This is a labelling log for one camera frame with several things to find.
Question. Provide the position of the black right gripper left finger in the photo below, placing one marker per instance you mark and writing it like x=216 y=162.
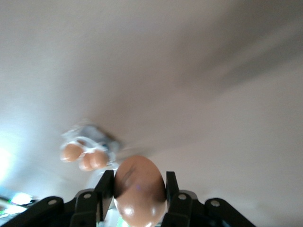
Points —
x=106 y=189

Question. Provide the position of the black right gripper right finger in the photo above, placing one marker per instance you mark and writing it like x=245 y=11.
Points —
x=172 y=189

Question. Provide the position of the brown egg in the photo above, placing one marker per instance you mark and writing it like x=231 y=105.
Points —
x=70 y=152
x=99 y=159
x=139 y=175
x=85 y=163

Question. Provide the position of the clear plastic egg box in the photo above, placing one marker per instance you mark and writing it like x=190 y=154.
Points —
x=101 y=139

